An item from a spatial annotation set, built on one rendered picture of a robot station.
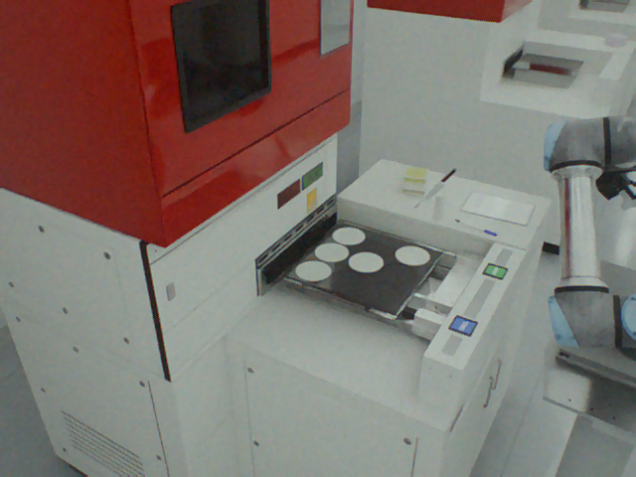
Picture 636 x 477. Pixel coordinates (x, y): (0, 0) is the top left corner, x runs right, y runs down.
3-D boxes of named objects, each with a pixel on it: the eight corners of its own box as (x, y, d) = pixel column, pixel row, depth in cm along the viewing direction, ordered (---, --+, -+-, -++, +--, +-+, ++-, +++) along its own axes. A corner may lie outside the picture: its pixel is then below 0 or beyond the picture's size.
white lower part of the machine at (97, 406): (59, 469, 220) (-7, 294, 175) (201, 341, 279) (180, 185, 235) (207, 566, 189) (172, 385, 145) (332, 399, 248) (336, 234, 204)
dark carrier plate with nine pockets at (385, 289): (282, 275, 170) (282, 274, 170) (340, 223, 195) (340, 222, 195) (393, 315, 155) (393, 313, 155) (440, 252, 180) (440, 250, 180)
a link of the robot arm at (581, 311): (623, 347, 125) (608, 106, 136) (548, 345, 131) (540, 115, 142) (620, 350, 135) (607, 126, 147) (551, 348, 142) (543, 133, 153)
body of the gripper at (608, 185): (606, 190, 197) (581, 167, 194) (629, 174, 192) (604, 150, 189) (609, 202, 191) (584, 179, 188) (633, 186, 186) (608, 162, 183)
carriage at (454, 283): (410, 333, 156) (411, 325, 154) (458, 265, 182) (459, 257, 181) (439, 344, 152) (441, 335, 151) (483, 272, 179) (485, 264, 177)
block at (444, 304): (424, 306, 161) (425, 297, 159) (429, 299, 163) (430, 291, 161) (453, 316, 157) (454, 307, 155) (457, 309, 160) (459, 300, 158)
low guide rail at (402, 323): (286, 287, 178) (285, 278, 176) (289, 283, 179) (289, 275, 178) (445, 345, 156) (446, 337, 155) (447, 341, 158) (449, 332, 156)
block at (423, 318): (413, 323, 155) (414, 314, 153) (418, 316, 157) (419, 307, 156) (442, 333, 151) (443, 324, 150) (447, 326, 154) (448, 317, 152)
